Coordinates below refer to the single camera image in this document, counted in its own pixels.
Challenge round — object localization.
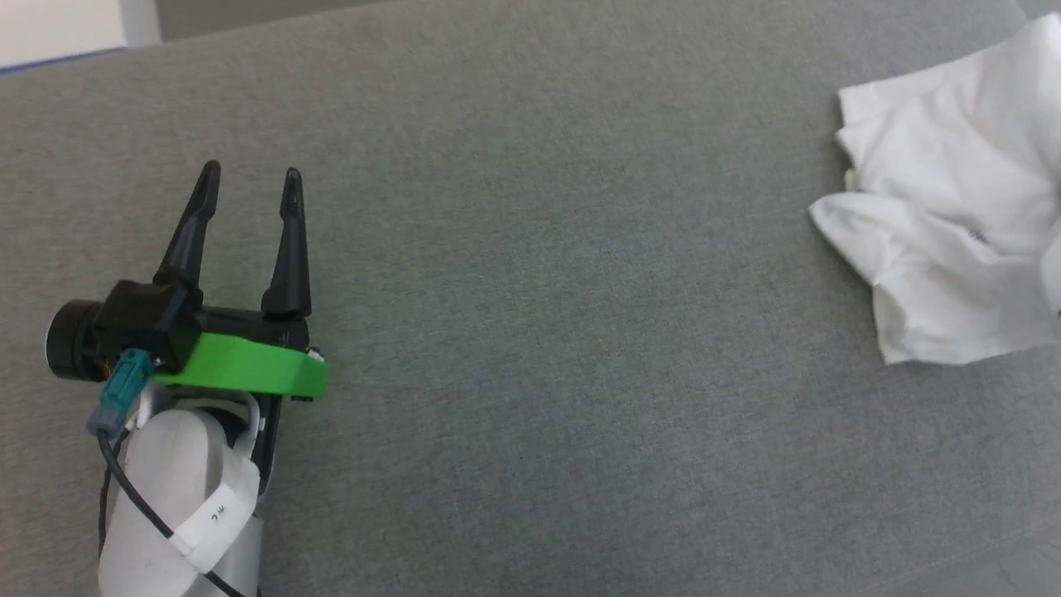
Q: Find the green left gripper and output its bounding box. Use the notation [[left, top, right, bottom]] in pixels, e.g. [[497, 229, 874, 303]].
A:
[[153, 162, 329, 400]]

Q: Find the white long-sleeve shirt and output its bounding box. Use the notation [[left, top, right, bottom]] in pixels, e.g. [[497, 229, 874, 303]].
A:
[[808, 12, 1061, 366]]

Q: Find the black left cylindrical motor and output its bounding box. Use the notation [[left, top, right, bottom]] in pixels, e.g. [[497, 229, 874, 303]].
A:
[[46, 300, 109, 382]]

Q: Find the white box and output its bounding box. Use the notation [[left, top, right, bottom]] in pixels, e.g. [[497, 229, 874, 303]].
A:
[[0, 0, 162, 71]]

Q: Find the left black cable teal plug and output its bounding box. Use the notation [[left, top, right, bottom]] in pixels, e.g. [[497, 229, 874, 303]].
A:
[[87, 348, 250, 597]]

